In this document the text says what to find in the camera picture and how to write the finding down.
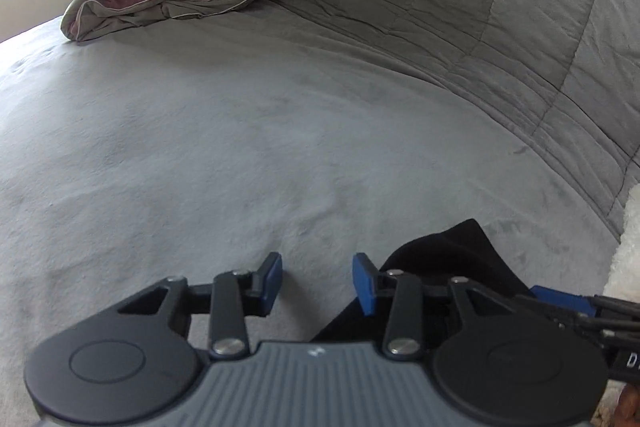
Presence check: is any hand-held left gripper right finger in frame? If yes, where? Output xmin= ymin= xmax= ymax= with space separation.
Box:
xmin=352 ymin=253 xmax=522 ymax=362

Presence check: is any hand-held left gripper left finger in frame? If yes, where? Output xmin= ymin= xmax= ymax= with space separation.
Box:
xmin=117 ymin=252 xmax=284 ymax=361

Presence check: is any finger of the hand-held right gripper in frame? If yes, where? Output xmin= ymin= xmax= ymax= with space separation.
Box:
xmin=530 ymin=285 xmax=640 ymax=344

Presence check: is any person's right hand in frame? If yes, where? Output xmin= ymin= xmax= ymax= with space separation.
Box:
xmin=617 ymin=384 xmax=640 ymax=427

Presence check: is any white plush toy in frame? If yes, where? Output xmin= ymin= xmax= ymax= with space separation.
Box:
xmin=602 ymin=196 xmax=640 ymax=300

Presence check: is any grey quilted headboard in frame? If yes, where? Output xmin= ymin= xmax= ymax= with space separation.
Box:
xmin=267 ymin=0 xmax=640 ymax=240

